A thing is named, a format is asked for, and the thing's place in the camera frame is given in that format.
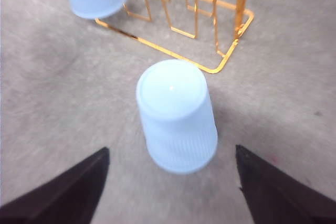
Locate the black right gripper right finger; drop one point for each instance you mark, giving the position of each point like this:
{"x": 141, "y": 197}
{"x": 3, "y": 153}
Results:
{"x": 273, "y": 197}

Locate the gold wire cup rack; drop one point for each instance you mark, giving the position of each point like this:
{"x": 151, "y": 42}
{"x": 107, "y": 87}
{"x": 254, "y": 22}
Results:
{"x": 200, "y": 33}

